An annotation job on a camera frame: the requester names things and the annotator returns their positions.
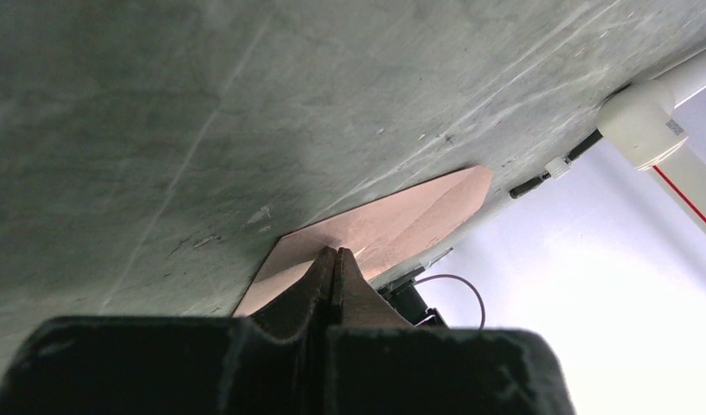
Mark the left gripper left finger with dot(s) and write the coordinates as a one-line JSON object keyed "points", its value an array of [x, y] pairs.
{"points": [[268, 363]]}

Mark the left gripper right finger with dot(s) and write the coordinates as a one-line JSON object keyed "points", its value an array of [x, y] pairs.
{"points": [[435, 370]]}

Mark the pink brown envelope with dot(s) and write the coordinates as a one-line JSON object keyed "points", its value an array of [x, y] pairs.
{"points": [[381, 234]]}

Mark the white glue stick cap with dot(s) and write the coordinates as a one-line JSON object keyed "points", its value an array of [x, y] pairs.
{"points": [[558, 167]]}

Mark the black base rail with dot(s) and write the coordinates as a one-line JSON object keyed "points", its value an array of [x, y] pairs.
{"points": [[397, 288]]}

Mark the white PVC pipe frame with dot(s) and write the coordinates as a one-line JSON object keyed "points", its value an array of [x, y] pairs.
{"points": [[638, 122]]}

